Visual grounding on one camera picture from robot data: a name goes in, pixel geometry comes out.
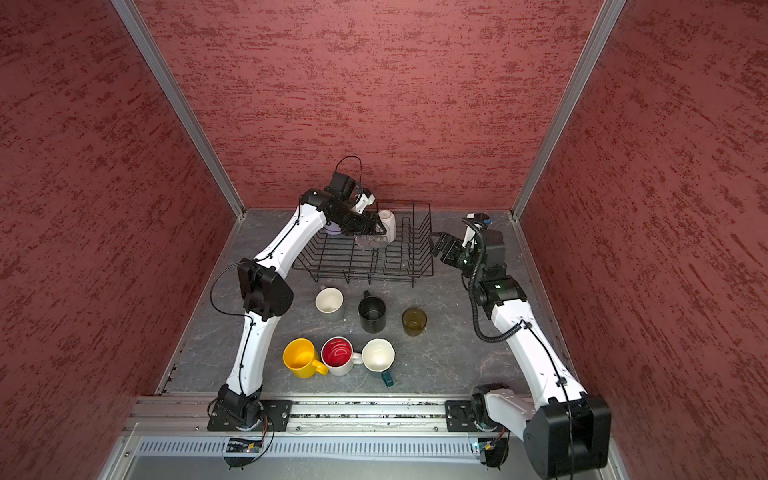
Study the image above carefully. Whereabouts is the circuit board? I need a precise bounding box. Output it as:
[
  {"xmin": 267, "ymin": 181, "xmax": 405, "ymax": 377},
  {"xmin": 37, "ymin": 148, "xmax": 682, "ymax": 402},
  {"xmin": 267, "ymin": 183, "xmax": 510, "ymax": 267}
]
[
  {"xmin": 223, "ymin": 438, "xmax": 264, "ymax": 469},
  {"xmin": 477, "ymin": 438, "xmax": 509, "ymax": 470}
]

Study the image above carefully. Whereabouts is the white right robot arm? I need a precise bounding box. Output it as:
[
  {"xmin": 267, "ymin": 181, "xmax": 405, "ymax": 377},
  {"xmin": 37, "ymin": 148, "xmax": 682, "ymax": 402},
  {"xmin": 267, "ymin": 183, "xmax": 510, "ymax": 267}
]
[{"xmin": 432, "ymin": 218, "xmax": 612, "ymax": 479}]

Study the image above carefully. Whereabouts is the lilac plastic cup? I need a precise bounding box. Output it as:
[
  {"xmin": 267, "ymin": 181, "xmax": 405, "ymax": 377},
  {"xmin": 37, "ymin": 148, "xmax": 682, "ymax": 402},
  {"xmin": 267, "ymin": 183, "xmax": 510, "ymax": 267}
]
[{"xmin": 324, "ymin": 223, "xmax": 341, "ymax": 236}]

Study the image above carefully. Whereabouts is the black wire dish rack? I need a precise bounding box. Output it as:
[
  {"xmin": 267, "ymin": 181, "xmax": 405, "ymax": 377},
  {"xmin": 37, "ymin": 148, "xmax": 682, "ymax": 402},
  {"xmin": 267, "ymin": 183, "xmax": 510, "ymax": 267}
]
[{"xmin": 292, "ymin": 200, "xmax": 434, "ymax": 284}]

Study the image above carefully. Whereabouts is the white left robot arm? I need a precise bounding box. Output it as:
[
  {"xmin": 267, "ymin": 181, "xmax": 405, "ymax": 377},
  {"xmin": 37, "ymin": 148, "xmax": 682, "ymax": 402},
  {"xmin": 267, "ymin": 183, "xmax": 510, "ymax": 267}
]
[{"xmin": 208, "ymin": 172, "xmax": 386, "ymax": 431}]

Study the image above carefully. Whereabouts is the yellow mug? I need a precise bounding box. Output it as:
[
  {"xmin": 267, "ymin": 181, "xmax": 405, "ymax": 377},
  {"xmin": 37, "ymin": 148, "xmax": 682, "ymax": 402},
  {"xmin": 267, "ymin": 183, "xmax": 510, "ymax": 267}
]
[{"xmin": 282, "ymin": 338, "xmax": 329, "ymax": 379}]

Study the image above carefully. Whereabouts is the clear plastic cup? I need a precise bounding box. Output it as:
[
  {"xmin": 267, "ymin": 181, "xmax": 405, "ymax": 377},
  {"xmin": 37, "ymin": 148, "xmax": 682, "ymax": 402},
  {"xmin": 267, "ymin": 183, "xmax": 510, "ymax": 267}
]
[{"xmin": 355, "ymin": 235, "xmax": 391, "ymax": 249}]

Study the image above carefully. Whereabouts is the aluminium corner post left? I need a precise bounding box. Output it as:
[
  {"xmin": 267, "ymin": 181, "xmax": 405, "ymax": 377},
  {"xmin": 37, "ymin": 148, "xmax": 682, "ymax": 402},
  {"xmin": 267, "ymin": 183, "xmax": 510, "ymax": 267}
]
[{"xmin": 111, "ymin": 0, "xmax": 247, "ymax": 220}]

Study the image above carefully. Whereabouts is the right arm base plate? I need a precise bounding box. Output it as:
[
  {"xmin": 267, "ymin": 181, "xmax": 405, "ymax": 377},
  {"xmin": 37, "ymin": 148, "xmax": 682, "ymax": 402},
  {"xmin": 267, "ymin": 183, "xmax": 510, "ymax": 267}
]
[{"xmin": 445, "ymin": 395, "xmax": 533, "ymax": 435}]

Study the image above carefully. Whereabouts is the aluminium corner post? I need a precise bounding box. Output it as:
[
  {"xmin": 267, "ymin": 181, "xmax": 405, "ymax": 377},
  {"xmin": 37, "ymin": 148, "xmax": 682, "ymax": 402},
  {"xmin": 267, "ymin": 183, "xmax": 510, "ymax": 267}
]
[
  {"xmin": 111, "ymin": 0, "xmax": 247, "ymax": 220},
  {"xmin": 511, "ymin": 0, "xmax": 626, "ymax": 223}
]

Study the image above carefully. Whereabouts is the white mug green handle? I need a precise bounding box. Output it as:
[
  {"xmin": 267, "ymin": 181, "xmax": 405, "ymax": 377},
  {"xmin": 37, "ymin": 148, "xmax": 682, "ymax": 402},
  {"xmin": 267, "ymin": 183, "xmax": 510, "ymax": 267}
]
[{"xmin": 361, "ymin": 339, "xmax": 396, "ymax": 388}]

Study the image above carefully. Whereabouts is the white mug grey outside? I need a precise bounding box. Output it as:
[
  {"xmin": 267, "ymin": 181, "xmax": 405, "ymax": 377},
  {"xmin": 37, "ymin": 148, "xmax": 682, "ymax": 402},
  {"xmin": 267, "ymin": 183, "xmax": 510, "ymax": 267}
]
[{"xmin": 314, "ymin": 285, "xmax": 345, "ymax": 321}]

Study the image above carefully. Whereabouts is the aluminium front rail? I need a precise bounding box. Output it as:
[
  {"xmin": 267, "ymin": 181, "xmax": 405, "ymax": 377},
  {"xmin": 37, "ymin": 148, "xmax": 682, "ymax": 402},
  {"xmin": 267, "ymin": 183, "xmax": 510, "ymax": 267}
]
[{"xmin": 122, "ymin": 395, "xmax": 534, "ymax": 437}]

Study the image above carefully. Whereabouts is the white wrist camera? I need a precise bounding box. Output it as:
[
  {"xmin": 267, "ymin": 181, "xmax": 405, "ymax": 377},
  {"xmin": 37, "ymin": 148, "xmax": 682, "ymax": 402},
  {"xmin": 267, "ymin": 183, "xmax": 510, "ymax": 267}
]
[
  {"xmin": 462, "ymin": 212, "xmax": 492, "ymax": 247},
  {"xmin": 353, "ymin": 189, "xmax": 376, "ymax": 214}
]

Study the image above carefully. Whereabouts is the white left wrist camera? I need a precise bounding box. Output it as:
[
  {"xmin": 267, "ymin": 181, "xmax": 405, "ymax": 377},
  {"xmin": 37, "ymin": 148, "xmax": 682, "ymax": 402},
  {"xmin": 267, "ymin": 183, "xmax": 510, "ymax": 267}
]
[{"xmin": 353, "ymin": 189, "xmax": 376, "ymax": 214}]

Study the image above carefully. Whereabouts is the left circuit board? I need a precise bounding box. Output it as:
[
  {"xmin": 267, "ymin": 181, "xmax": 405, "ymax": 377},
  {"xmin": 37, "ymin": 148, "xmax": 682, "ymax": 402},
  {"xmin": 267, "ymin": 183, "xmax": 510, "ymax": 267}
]
[{"xmin": 223, "ymin": 438, "xmax": 264, "ymax": 469}]

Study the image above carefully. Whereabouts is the aluminium corner post right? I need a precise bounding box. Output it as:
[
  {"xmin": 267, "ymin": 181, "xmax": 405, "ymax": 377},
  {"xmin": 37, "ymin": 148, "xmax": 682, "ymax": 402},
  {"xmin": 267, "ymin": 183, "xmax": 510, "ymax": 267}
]
[{"xmin": 511, "ymin": 0, "xmax": 626, "ymax": 223}]

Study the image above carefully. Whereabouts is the olive green glass tumbler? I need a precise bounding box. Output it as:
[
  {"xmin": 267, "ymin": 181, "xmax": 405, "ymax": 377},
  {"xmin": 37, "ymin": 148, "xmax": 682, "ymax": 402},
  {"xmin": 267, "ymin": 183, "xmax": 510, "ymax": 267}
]
[{"xmin": 401, "ymin": 307, "xmax": 428, "ymax": 337}]

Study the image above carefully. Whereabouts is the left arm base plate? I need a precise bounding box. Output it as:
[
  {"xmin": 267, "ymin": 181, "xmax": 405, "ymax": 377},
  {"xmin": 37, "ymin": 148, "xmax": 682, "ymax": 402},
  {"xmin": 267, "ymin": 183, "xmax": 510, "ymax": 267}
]
[{"xmin": 207, "ymin": 400, "xmax": 293, "ymax": 434}]

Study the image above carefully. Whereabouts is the black mug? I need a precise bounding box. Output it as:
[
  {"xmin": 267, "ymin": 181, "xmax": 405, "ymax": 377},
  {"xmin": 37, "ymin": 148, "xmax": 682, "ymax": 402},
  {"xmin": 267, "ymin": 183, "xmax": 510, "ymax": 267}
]
[{"xmin": 358, "ymin": 291, "xmax": 386, "ymax": 334}]

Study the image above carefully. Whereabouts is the right circuit board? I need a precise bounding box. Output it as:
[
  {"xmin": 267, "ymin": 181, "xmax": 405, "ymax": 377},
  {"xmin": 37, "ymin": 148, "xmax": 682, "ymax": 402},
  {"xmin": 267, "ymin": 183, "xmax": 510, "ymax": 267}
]
[{"xmin": 477, "ymin": 438, "xmax": 509, "ymax": 470}]

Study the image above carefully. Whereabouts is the white mug red inside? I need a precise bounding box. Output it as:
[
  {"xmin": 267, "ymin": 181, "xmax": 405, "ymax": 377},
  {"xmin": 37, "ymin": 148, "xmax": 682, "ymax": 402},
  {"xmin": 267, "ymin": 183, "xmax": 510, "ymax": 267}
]
[{"xmin": 320, "ymin": 336, "xmax": 363, "ymax": 376}]

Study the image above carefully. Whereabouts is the black corrugated cable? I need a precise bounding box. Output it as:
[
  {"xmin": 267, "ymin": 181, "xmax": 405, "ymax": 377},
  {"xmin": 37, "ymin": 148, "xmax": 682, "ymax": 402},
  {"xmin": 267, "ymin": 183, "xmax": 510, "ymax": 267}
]
[{"xmin": 461, "ymin": 218, "xmax": 532, "ymax": 344}]

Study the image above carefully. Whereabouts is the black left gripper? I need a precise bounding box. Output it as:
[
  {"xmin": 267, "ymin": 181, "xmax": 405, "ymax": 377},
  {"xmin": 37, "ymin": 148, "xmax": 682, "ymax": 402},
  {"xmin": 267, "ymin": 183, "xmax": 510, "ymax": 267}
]
[{"xmin": 331, "ymin": 205, "xmax": 386, "ymax": 237}]

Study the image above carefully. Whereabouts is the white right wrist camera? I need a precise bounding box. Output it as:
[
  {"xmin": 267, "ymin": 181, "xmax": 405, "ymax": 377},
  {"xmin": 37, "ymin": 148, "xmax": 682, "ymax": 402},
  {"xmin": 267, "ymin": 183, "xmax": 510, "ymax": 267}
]
[{"xmin": 462, "ymin": 212, "xmax": 492, "ymax": 247}]

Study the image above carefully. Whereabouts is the white faceted mug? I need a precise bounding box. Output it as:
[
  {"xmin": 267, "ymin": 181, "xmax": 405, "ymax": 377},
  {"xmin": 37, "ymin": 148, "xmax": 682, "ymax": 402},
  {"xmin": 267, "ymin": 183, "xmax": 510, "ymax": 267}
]
[{"xmin": 377, "ymin": 210, "xmax": 397, "ymax": 245}]

